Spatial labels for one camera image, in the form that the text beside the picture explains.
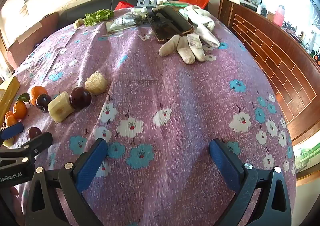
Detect pink bottle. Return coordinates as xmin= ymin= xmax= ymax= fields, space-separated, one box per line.
xmin=273 ymin=4 xmax=285 ymax=27

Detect white cotton glove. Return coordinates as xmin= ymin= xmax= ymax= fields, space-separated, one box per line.
xmin=179 ymin=5 xmax=220 ymax=48
xmin=159 ymin=34 xmax=207 ymax=65

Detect red packet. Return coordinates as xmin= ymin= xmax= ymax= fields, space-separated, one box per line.
xmin=114 ymin=1 xmax=135 ymax=10

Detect green and white packet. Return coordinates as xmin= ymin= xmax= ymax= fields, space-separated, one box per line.
xmin=162 ymin=0 xmax=193 ymax=7

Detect leafy mandarin orange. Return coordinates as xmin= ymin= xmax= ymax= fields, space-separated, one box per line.
xmin=12 ymin=92 xmax=30 ymax=119

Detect wooden brick-pattern counter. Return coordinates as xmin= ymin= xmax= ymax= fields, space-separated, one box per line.
xmin=217 ymin=0 xmax=320 ymax=146

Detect white paper roll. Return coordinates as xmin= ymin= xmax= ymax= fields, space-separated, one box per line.
xmin=256 ymin=0 xmax=268 ymax=18

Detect green plastic rack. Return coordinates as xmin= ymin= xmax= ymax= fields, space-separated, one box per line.
xmin=294 ymin=141 xmax=320 ymax=169

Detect pale yellow cylinder chunk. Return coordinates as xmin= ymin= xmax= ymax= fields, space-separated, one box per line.
xmin=47 ymin=91 xmax=75 ymax=123

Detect green lettuce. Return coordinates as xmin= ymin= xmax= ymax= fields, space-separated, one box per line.
xmin=83 ymin=9 xmax=115 ymax=27

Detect textured beige chunk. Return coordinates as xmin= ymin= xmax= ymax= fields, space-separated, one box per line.
xmin=84 ymin=71 xmax=108 ymax=96

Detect purple floral tablecloth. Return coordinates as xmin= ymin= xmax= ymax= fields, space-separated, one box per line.
xmin=10 ymin=7 xmax=298 ymax=226

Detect black sofa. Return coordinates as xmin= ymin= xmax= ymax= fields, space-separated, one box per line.
xmin=59 ymin=0 xmax=209 ymax=25

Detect dark red plum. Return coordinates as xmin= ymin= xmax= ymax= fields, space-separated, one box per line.
xmin=69 ymin=87 xmax=92 ymax=110
xmin=26 ymin=127 xmax=42 ymax=141
xmin=35 ymin=94 xmax=52 ymax=113

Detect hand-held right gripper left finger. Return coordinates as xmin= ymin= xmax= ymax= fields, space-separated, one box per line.
xmin=25 ymin=138 xmax=108 ymax=226

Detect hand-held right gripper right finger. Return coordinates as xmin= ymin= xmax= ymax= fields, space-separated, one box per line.
xmin=209 ymin=138 xmax=292 ymax=226

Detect yellow-edged white box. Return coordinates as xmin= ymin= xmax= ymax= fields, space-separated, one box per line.
xmin=0 ymin=76 xmax=21 ymax=126

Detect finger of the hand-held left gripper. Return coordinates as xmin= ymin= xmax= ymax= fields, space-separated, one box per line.
xmin=0 ymin=122 xmax=25 ymax=141
xmin=0 ymin=131 xmax=53 ymax=165

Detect black smartphone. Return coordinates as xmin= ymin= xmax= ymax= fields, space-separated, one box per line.
xmin=146 ymin=6 xmax=195 ymax=44

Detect pink armchair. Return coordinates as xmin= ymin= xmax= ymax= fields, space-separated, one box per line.
xmin=6 ymin=12 xmax=60 ymax=70

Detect small white pieces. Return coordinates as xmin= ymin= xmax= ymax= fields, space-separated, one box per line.
xmin=131 ymin=0 xmax=168 ymax=13

